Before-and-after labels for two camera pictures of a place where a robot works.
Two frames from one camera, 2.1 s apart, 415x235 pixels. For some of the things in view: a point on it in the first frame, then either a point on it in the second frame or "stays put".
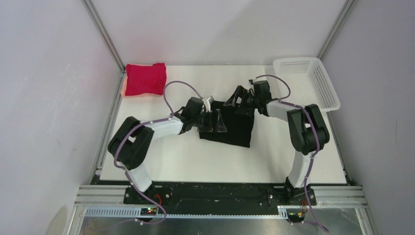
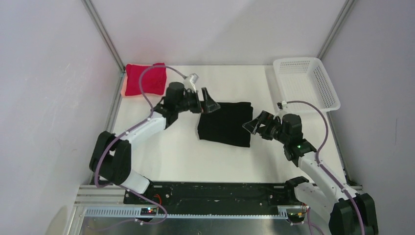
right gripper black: [242, 92] → [253, 126]
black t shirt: [239, 126] stays put
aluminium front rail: [108, 201] stays put
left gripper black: [220, 127] → [209, 104]
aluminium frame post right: [345, 13] stays put
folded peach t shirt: [138, 95] stays put
